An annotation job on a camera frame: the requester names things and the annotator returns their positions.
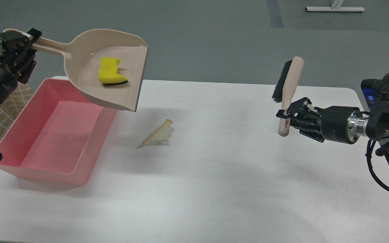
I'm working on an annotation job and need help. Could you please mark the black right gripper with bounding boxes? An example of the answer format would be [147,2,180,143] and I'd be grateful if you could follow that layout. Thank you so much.
[276,97,361,144]

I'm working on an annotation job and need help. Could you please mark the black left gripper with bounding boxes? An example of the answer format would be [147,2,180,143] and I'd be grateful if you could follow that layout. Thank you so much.
[0,29,42,104]

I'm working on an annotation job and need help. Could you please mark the beige hand brush black bristles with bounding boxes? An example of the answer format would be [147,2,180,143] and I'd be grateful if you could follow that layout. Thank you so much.
[272,56,305,137]

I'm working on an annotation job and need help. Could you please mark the beige plastic dustpan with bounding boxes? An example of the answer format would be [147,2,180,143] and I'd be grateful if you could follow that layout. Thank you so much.
[0,29,148,112]

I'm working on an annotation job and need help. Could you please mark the yellow sponge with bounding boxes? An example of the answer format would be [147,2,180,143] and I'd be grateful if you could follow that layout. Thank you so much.
[97,57,128,86]

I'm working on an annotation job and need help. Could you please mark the triangular bread slice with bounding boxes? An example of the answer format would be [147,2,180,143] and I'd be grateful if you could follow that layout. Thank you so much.
[142,119,173,146]

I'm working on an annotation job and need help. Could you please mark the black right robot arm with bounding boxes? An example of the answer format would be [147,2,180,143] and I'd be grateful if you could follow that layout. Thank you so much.
[276,79,389,192]

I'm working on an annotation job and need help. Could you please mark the pink plastic bin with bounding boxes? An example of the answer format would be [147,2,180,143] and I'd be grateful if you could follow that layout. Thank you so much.
[0,78,117,186]

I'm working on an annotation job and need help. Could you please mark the white table leg base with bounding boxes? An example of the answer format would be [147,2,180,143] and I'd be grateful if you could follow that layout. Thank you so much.
[305,0,365,13]

